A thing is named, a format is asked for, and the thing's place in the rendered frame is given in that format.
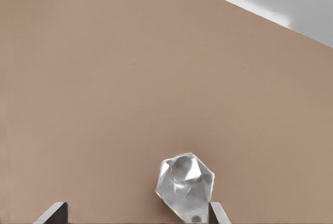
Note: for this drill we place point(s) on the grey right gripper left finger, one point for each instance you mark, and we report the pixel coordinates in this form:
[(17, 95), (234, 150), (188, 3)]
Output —
[(53, 215)]

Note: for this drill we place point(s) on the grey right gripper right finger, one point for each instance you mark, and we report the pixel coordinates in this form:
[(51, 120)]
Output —
[(218, 214)]

